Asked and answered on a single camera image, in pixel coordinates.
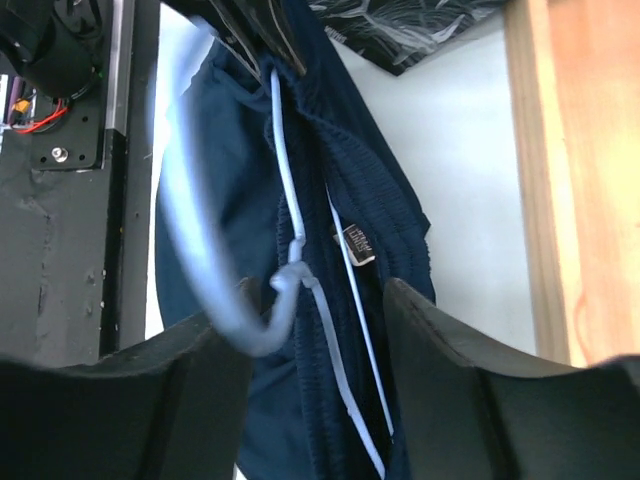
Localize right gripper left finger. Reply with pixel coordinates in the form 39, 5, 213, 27
1, 314, 252, 479

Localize blue wire hanger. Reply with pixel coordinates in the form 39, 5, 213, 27
144, 14, 396, 480

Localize wooden clothes rack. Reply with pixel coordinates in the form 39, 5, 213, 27
504, 1, 639, 366

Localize dark leaf-pattern shorts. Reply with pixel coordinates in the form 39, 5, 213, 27
309, 0, 505, 76

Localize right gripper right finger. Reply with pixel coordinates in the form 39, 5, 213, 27
384, 279, 639, 479

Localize navy blue shorts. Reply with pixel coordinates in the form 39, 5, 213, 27
184, 1, 434, 479

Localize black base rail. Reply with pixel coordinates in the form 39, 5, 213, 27
1, 1, 160, 367

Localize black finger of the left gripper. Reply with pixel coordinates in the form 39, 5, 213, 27
260, 0, 307, 76

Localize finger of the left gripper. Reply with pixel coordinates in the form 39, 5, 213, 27
164, 0, 261, 80

